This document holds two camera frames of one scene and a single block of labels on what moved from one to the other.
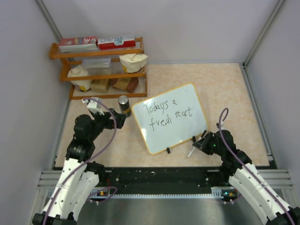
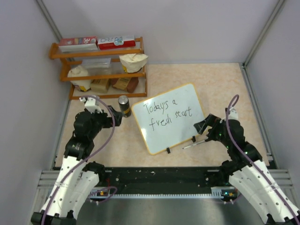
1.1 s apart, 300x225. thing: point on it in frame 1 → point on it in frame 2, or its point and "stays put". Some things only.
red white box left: (78, 44) stays put
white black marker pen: (191, 152) → (194, 144)
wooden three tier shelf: (105, 73) stays put
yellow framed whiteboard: (168, 118) stays put
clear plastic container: (98, 65) stays put
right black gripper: (205, 142) → (211, 120)
